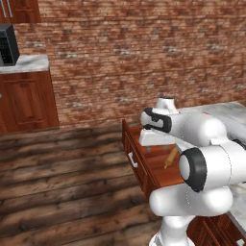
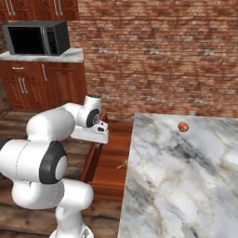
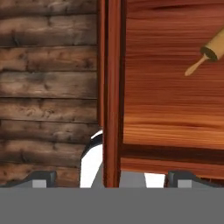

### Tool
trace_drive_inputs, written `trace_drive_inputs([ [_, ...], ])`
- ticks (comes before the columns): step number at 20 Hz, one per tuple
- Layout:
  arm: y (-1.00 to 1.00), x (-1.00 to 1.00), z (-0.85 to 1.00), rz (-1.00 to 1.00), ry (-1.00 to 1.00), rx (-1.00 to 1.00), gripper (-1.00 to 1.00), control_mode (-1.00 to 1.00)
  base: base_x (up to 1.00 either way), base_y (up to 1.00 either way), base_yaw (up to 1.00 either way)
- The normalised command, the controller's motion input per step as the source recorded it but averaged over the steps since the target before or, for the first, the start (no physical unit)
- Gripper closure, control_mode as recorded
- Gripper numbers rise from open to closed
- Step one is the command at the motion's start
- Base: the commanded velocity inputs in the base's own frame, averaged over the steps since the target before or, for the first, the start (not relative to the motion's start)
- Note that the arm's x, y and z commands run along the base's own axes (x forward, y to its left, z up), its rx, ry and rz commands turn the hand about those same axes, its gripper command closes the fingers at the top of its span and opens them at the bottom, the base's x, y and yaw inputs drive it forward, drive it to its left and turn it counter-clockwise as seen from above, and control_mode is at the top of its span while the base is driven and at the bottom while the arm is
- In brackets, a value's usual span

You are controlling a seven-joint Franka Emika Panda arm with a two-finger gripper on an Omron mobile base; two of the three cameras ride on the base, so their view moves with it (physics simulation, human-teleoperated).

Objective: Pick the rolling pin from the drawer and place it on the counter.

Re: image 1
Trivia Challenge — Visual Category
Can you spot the white drawer handle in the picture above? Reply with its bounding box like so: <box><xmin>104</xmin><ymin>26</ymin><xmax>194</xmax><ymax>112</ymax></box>
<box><xmin>127</xmin><ymin>151</ymin><xmax>139</xmax><ymax>169</ymax></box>

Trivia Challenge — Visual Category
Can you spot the reddish wooden cabinet under counter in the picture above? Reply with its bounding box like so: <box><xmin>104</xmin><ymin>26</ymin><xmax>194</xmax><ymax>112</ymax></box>
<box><xmin>186</xmin><ymin>213</ymin><xmax>246</xmax><ymax>246</ymax></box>

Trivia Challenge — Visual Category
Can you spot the light wooden rolling pin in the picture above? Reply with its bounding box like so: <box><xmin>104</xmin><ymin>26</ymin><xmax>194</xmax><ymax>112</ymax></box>
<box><xmin>163</xmin><ymin>146</ymin><xmax>179</xmax><ymax>170</ymax></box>

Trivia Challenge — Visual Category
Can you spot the black microwave oven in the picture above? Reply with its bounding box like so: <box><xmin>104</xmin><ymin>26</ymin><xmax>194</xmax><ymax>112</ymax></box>
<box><xmin>0</xmin><ymin>23</ymin><xmax>21</xmax><ymax>67</ymax></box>

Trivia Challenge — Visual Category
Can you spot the open reddish wooden drawer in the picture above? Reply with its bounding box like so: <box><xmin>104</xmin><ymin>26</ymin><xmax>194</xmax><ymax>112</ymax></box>
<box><xmin>121</xmin><ymin>118</ymin><xmax>186</xmax><ymax>202</ymax></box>

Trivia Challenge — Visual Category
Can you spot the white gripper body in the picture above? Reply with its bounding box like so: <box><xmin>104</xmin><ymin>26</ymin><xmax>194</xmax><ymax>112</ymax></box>
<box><xmin>137</xmin><ymin>129</ymin><xmax>181</xmax><ymax>148</ymax></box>

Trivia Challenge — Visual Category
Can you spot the reddish wooden wall cabinet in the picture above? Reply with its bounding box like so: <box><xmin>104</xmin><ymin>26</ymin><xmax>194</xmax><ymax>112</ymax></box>
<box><xmin>0</xmin><ymin>0</ymin><xmax>42</xmax><ymax>24</ymax></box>

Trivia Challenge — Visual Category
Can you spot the reddish wooden base cabinet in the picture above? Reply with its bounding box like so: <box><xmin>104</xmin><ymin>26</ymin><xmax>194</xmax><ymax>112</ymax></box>
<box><xmin>0</xmin><ymin>69</ymin><xmax>61</xmax><ymax>135</ymax></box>

